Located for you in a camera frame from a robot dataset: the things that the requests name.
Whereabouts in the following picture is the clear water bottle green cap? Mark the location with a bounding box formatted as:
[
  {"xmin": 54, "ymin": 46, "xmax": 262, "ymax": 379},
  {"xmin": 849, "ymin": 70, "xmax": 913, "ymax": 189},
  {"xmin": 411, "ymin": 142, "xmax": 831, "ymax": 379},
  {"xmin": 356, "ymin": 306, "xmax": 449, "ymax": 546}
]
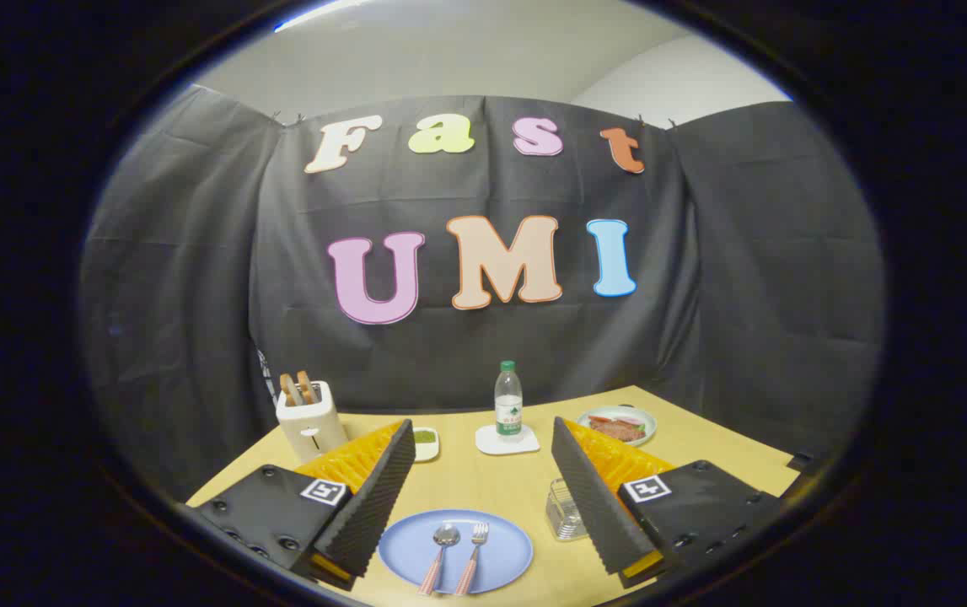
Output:
[{"xmin": 494, "ymin": 361, "xmax": 524, "ymax": 441}]

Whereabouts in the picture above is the blue round plate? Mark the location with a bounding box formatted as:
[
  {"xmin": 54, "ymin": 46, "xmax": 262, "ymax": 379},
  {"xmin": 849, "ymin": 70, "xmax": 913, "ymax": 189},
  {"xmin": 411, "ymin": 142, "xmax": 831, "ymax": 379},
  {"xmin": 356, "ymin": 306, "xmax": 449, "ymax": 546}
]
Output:
[{"xmin": 378, "ymin": 509, "xmax": 534, "ymax": 594}]

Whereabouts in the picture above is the fork with checked handle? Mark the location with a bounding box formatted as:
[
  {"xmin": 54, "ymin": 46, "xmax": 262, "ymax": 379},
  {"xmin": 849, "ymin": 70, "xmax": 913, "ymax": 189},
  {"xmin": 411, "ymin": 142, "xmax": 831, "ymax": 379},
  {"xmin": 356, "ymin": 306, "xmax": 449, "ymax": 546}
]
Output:
[{"xmin": 454, "ymin": 523, "xmax": 491, "ymax": 597}]

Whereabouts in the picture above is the cream toaster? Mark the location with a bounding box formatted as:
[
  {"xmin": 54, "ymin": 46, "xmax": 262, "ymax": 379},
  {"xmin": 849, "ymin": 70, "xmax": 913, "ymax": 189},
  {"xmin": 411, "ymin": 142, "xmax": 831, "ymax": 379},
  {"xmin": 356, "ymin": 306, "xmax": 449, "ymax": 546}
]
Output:
[{"xmin": 275, "ymin": 381, "xmax": 349, "ymax": 463}]

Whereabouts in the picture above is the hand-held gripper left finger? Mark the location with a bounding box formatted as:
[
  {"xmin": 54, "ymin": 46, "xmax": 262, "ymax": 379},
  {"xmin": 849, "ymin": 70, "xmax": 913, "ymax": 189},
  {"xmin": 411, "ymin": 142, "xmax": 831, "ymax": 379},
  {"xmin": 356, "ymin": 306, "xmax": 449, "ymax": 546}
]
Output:
[{"xmin": 186, "ymin": 419, "xmax": 416, "ymax": 591}]

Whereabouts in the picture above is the metal perforated basket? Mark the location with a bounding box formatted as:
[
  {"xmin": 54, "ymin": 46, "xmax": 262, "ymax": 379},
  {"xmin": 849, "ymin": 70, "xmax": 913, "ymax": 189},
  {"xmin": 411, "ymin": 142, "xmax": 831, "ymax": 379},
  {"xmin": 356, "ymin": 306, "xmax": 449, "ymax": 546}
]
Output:
[{"xmin": 545, "ymin": 478, "xmax": 590, "ymax": 541}]

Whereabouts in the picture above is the pale green food plate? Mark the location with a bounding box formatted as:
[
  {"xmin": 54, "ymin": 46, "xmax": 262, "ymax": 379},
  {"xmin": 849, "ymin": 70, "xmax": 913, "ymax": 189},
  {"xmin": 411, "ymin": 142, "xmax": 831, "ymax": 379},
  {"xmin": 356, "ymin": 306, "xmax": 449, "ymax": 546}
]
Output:
[{"xmin": 576, "ymin": 406, "xmax": 658, "ymax": 447}]

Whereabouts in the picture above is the spoon with checked handle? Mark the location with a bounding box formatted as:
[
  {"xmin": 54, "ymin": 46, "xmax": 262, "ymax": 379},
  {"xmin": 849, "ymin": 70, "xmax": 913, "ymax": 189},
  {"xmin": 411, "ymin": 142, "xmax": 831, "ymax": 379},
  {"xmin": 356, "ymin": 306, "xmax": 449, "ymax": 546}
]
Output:
[{"xmin": 417, "ymin": 524, "xmax": 461, "ymax": 597}]

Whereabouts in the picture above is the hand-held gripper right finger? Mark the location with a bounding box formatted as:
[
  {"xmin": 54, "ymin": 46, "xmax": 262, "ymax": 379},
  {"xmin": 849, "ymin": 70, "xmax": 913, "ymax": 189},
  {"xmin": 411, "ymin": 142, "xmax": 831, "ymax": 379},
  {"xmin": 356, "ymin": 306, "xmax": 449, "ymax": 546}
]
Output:
[{"xmin": 551, "ymin": 416, "xmax": 787, "ymax": 588}]

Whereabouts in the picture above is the brown grilled meat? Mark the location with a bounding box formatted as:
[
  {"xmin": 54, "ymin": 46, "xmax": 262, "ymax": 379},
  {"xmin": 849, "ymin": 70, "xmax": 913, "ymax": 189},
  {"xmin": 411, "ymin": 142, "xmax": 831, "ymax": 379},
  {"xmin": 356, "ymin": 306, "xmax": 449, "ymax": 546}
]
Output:
[{"xmin": 588, "ymin": 419, "xmax": 646, "ymax": 443}]

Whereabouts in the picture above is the white square coaster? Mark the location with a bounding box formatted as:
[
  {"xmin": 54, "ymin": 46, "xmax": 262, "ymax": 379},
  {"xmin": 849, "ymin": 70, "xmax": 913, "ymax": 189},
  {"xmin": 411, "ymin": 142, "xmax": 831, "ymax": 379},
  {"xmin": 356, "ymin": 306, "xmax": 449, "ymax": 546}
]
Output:
[{"xmin": 475, "ymin": 423, "xmax": 540, "ymax": 456}]

